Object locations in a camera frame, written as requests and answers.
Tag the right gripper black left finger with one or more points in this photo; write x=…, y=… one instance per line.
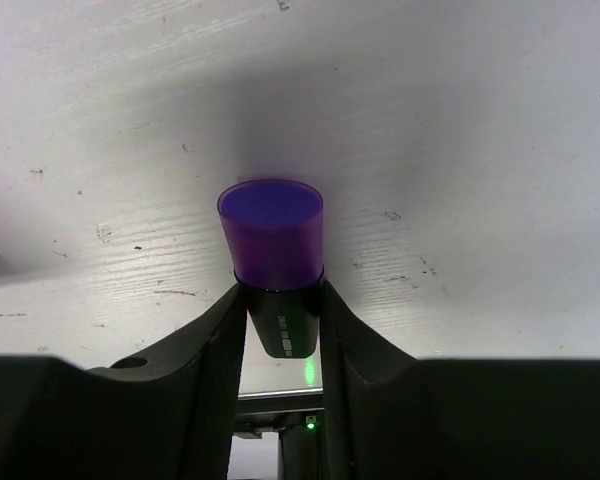
x=170, y=408

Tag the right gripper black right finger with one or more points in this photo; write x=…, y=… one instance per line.
x=371, y=397

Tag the purple cap black highlighter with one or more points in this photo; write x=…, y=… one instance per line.
x=274, y=233

